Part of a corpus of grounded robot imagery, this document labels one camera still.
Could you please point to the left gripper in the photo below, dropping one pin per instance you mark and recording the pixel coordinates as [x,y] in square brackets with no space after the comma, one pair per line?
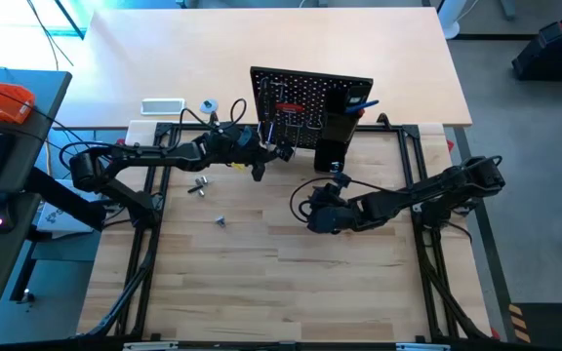
[227,148]

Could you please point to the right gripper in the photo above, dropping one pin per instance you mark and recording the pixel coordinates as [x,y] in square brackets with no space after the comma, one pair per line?
[330,214]

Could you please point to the black C-clamp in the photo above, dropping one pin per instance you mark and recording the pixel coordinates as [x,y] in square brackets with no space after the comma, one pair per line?
[287,152]

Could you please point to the small chrome fitting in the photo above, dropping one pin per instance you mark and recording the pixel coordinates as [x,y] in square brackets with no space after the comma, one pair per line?
[221,221]

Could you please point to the dark screwdriver with red end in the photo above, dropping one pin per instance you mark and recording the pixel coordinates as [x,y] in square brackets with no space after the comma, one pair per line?
[359,113]

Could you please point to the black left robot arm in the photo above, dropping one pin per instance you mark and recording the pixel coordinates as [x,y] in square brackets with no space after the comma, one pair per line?
[154,153]

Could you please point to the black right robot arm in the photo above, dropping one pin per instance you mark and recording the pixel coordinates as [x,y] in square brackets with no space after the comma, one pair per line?
[408,197]

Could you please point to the double-prong metal peg hook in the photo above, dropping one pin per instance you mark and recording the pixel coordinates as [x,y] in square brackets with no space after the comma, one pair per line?
[296,136]

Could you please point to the small curved metal peg hook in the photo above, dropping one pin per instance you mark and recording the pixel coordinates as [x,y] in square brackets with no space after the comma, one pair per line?
[314,128]

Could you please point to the small black pegboard bin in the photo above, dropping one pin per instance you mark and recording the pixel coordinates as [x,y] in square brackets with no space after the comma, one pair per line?
[329,156]

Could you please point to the tall black pegboard bin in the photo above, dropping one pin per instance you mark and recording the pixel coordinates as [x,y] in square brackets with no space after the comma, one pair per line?
[342,129]

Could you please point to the black perforated pegboard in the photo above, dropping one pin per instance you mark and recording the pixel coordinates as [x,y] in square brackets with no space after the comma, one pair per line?
[310,88]

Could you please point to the grey round disc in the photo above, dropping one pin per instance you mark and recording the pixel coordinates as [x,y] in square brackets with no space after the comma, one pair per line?
[209,106]

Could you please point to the short black extension bar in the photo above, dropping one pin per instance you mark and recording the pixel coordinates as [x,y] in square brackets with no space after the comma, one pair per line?
[193,189]

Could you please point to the white rectangular tray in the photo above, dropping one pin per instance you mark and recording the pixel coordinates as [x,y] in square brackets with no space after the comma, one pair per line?
[162,106]

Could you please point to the light wooden table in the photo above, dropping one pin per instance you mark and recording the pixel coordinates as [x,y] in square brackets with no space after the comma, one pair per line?
[188,58]

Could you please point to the red table clamp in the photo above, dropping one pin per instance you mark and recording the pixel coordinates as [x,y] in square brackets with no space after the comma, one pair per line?
[451,145]
[120,142]

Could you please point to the black desk brace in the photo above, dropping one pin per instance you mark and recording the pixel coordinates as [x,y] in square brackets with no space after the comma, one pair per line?
[66,200]

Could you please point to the white stand base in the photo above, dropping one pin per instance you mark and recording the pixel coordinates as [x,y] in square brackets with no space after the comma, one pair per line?
[452,29]

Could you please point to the white printed box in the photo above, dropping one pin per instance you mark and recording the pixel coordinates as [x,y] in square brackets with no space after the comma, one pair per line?
[59,219]

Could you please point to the black desk foot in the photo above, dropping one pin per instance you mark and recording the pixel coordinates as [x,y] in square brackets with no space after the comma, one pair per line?
[23,273]

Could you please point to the black and red tool case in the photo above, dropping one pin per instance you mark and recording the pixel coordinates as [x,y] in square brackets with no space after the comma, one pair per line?
[554,53]

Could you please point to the black computer mouse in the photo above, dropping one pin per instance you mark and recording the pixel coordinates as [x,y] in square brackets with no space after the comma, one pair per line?
[0,217]

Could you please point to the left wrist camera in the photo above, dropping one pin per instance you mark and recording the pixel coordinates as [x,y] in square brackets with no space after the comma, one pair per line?
[244,136]

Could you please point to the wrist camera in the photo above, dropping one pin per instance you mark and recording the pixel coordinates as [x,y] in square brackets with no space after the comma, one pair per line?
[342,178]
[244,136]

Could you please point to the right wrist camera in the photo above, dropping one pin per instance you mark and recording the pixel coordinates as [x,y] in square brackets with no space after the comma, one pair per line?
[342,178]

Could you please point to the silver edge bracket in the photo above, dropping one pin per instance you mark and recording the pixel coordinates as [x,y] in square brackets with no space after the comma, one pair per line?
[422,347]
[151,346]

